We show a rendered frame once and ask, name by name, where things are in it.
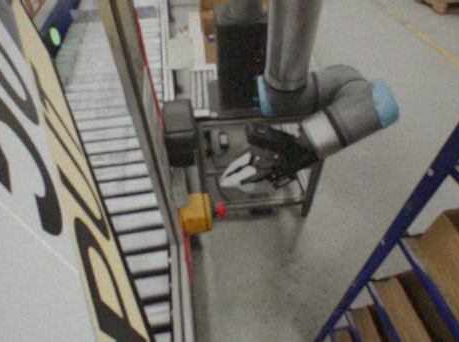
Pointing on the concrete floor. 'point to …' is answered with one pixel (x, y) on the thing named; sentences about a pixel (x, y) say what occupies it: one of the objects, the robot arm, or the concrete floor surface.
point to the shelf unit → (456, 145)
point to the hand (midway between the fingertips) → (223, 179)
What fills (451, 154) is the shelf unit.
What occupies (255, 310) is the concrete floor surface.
